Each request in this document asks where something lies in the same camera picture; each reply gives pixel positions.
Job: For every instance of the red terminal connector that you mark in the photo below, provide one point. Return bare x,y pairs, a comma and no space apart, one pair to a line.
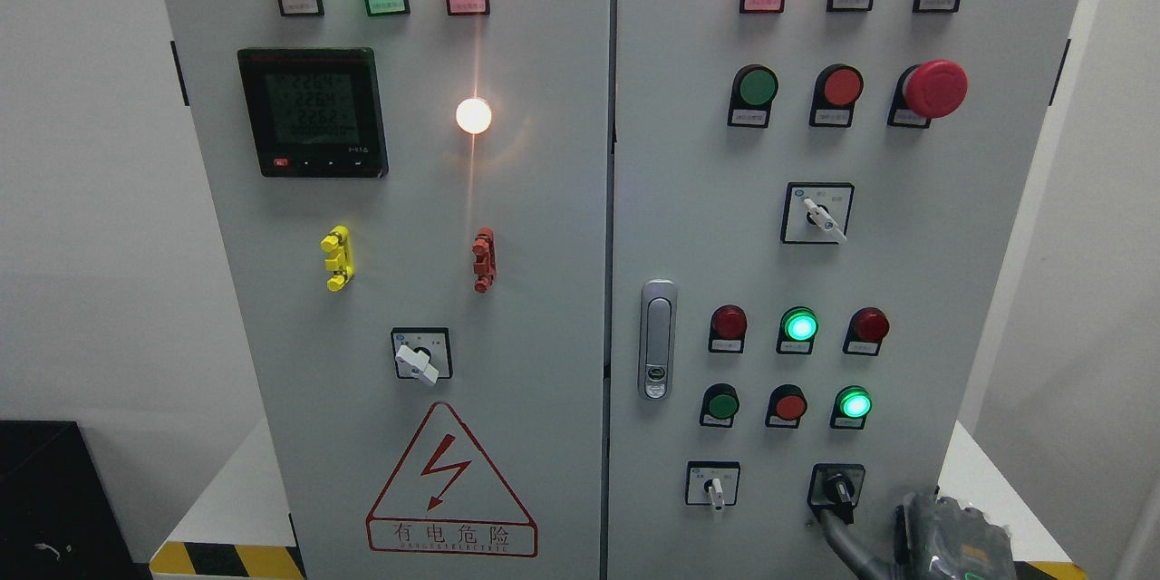
485,265

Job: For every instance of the grey left cabinet door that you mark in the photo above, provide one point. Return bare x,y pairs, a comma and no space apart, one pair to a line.
528,355

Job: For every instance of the red emergency stop mushroom button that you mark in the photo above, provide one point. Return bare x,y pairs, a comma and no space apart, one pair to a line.
927,91

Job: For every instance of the grey cabinet door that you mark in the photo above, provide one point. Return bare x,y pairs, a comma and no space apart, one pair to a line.
528,355
701,203

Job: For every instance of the white selector switch upper right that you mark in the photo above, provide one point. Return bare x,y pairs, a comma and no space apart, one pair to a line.
816,213

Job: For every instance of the white selector switch lower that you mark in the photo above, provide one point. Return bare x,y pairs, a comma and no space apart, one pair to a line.
713,485

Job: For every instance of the dark red indicator left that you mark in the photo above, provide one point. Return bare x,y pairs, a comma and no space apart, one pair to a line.
728,327

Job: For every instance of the red push button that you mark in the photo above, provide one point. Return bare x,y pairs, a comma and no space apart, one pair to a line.
837,89
787,405

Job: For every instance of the black box lower left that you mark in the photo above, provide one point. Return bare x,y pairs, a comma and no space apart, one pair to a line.
56,522

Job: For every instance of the white selector switch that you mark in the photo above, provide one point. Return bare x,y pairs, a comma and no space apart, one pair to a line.
713,485
816,213

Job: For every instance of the white lit indicator lamp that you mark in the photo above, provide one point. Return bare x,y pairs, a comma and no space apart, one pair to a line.
474,115

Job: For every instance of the red high voltage warning sticker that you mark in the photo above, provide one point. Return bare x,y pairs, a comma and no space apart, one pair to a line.
446,496

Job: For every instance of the white platform with hazard stripes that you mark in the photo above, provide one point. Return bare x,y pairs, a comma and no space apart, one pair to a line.
240,527

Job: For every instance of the green lit button lower right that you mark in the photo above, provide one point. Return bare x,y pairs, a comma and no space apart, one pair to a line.
850,408

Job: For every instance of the silver cabinet door handle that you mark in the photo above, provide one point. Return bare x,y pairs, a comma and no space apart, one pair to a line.
658,302

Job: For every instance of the dark red indicator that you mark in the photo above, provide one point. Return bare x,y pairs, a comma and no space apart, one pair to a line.
866,332
728,327

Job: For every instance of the dark red indicator right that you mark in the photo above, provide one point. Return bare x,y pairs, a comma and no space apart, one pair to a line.
866,332

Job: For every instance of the black digital power meter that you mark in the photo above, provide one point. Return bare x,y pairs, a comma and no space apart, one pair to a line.
314,112

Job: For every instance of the red push button upper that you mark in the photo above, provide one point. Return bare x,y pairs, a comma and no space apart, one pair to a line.
837,89

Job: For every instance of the white selector switch left door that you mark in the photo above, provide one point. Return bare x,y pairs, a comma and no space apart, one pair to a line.
422,354

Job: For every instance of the red push button lower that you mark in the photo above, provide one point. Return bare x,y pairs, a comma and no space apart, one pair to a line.
787,405

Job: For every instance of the green push button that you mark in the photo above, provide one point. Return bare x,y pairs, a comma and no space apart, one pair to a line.
719,406
753,89

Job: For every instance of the green lit indicator middle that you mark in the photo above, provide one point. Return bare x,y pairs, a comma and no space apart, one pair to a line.
797,331

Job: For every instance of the grey right cabinet door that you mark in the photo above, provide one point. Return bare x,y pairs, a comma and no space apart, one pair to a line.
701,203

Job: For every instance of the green push button upper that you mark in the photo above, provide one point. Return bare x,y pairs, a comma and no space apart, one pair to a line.
753,89

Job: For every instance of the green push button lower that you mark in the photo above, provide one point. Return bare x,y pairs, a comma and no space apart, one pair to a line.
719,406

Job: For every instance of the yellow terminal connector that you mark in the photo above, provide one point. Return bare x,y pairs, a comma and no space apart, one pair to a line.
338,258

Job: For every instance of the black rotary knob switch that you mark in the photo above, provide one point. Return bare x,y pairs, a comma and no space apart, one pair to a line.
836,488

